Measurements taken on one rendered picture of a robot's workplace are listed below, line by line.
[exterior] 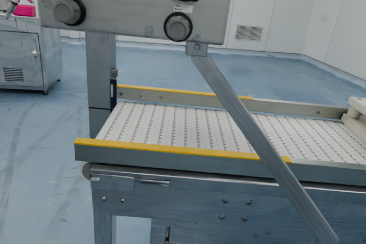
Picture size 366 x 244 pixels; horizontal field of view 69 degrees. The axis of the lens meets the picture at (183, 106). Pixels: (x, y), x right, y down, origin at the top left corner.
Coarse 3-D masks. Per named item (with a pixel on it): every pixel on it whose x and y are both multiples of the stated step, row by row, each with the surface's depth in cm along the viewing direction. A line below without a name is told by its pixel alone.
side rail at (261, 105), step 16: (128, 96) 67; (144, 96) 67; (160, 96) 67; (176, 96) 67; (192, 96) 67; (208, 96) 67; (272, 112) 68; (288, 112) 68; (304, 112) 68; (320, 112) 68; (336, 112) 68
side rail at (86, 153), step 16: (80, 144) 41; (80, 160) 42; (96, 160) 42; (112, 160) 42; (128, 160) 42; (144, 160) 42; (160, 160) 42; (176, 160) 42; (192, 160) 42; (208, 160) 42; (224, 160) 42; (240, 160) 42; (256, 160) 42; (304, 160) 43; (272, 176) 43; (304, 176) 43; (320, 176) 43; (336, 176) 43; (352, 176) 43
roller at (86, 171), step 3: (90, 162) 45; (93, 162) 45; (84, 165) 45; (87, 165) 44; (90, 165) 44; (84, 168) 44; (87, 168) 44; (84, 171) 45; (87, 171) 44; (84, 174) 45; (87, 174) 45; (90, 174) 45; (84, 177) 45; (87, 177) 45; (90, 177) 45
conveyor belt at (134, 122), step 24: (120, 120) 58; (144, 120) 59; (168, 120) 60; (192, 120) 61; (216, 120) 62; (264, 120) 65; (288, 120) 66; (312, 120) 68; (168, 144) 50; (192, 144) 51; (216, 144) 52; (240, 144) 53; (288, 144) 55; (312, 144) 56; (336, 144) 57; (360, 144) 58
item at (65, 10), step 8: (64, 0) 29; (72, 0) 29; (80, 0) 30; (56, 8) 29; (64, 8) 29; (72, 8) 28; (80, 8) 30; (56, 16) 29; (64, 16) 29; (72, 16) 29; (80, 16) 30; (72, 24) 31
